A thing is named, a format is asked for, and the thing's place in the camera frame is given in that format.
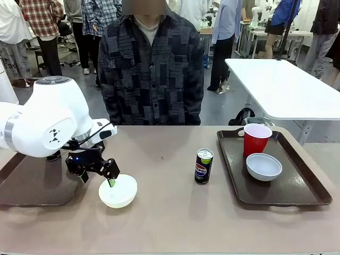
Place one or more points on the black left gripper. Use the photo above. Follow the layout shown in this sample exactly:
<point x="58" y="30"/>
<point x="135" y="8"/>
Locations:
<point x="85" y="160"/>

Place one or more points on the white bowl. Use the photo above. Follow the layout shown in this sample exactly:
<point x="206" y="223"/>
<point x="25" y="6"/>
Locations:
<point x="120" y="195"/>

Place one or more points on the red plastic cup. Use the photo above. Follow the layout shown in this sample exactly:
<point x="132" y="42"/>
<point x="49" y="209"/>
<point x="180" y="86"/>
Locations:
<point x="256" y="143"/>

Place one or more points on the grey-white bowl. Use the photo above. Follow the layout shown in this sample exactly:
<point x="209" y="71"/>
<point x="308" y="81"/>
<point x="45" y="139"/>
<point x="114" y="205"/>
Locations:
<point x="264" y="167"/>

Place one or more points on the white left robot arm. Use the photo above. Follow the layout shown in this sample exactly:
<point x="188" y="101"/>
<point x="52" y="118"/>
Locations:
<point x="45" y="125"/>

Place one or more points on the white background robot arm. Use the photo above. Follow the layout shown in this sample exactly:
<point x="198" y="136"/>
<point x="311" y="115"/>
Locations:
<point x="256" y="13"/>

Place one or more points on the brown plastic tray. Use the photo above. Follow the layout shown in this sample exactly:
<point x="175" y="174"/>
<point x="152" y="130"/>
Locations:
<point x="34" y="186"/>
<point x="292" y="191"/>

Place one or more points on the black Pepsi can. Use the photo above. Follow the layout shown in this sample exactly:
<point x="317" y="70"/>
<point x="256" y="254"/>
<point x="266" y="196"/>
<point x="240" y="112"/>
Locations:
<point x="203" y="167"/>

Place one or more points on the person in dark patchwork shirt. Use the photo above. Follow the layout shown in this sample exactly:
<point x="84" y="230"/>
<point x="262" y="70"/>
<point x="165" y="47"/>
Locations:
<point x="151" y="79"/>

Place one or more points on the person in grey top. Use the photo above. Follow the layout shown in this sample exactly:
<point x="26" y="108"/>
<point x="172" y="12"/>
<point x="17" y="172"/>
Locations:
<point x="75" y="32"/>

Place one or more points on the person in blue plaid shirt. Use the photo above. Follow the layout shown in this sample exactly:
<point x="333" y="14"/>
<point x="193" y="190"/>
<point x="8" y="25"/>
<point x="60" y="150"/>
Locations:
<point x="93" y="24"/>

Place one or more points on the person in red plaid shirt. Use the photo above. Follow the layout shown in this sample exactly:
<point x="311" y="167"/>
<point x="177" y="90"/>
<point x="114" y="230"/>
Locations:
<point x="43" y="26"/>

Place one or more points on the person in white top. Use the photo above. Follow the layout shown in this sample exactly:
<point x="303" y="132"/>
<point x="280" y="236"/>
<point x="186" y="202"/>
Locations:
<point x="10" y="29"/>

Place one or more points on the person in light-blue shirt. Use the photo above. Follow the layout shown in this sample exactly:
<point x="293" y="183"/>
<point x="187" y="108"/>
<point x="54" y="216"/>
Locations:
<point x="224" y="32"/>

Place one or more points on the white table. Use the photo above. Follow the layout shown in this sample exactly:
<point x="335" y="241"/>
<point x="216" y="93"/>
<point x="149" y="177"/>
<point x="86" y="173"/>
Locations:
<point x="287" y="90"/>

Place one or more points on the person in blue jacket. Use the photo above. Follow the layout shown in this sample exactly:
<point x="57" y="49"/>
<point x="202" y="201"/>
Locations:
<point x="276" y="24"/>

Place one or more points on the black pole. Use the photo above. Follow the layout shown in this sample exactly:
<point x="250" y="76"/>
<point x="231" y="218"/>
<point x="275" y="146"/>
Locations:
<point x="288" y="29"/>

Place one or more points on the white background workbench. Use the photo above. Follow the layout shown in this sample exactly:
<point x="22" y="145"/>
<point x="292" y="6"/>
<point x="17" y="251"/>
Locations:
<point x="300" y="34"/>

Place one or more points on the person in black jacket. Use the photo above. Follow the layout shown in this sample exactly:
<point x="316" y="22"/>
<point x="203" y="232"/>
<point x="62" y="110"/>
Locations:
<point x="322" y="32"/>

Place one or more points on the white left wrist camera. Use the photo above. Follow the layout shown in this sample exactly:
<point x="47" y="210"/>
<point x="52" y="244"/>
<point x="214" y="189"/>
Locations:
<point x="105" y="131"/>

